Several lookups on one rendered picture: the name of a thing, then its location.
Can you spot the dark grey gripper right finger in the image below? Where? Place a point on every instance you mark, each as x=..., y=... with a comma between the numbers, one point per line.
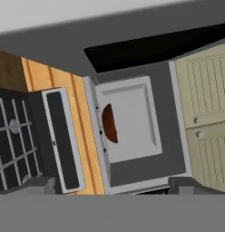
x=183, y=185

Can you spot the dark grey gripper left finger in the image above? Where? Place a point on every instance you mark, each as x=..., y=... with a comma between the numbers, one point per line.
x=41, y=185

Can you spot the cream grooved cupboard door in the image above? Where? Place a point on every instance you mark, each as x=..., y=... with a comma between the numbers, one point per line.
x=205, y=87
x=211, y=160

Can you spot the white oven door, black window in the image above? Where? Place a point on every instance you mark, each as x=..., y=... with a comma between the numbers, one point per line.
x=61, y=142

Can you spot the white sink basin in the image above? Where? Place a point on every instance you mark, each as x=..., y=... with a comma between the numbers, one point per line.
x=135, y=120

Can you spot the black hob with grey grates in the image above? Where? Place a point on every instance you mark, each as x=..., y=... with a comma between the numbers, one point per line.
x=14, y=145

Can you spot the round grey cupboard knob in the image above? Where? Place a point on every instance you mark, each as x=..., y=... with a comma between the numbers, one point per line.
x=200, y=134
x=196, y=120

